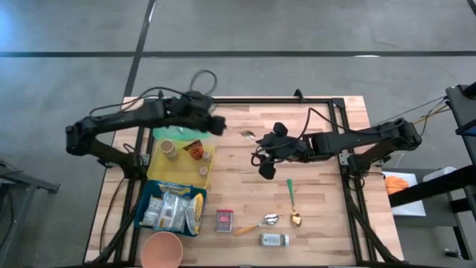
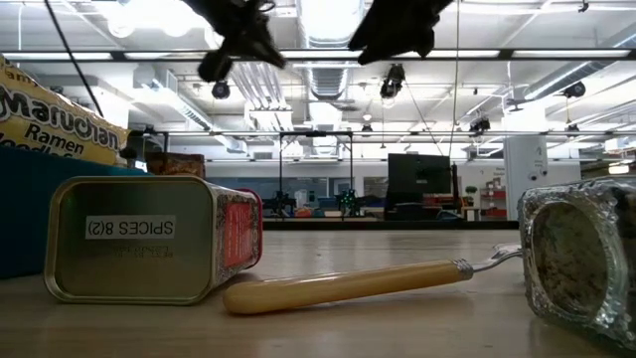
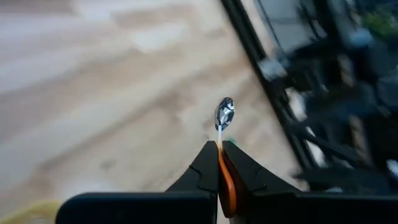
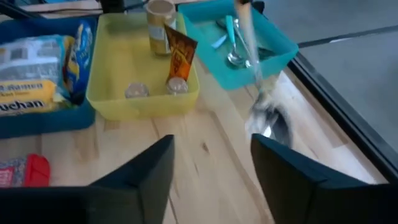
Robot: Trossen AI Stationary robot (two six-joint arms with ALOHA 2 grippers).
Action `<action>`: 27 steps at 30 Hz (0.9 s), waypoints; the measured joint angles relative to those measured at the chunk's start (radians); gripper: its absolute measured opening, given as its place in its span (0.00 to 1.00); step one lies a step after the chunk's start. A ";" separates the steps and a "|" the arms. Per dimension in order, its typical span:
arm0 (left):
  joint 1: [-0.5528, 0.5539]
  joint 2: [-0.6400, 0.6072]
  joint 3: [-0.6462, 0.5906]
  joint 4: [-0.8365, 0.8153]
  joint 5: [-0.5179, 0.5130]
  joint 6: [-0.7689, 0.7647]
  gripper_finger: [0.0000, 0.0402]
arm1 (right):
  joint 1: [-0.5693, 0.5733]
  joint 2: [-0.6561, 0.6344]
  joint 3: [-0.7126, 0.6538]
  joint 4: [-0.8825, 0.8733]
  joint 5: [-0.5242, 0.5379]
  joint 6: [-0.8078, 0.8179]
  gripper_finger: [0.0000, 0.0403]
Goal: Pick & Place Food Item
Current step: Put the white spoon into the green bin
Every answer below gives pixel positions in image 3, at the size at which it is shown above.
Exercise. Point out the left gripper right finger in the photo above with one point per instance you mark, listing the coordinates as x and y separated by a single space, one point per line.
295 208

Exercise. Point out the yellow translucent plastic bin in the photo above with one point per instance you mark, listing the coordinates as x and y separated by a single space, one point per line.
34 214

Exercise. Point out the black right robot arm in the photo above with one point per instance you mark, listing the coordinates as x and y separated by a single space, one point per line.
329 81

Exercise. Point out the black aluminium rig frame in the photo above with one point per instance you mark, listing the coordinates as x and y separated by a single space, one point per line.
248 40

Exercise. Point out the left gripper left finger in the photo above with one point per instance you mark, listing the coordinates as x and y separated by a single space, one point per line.
140 208

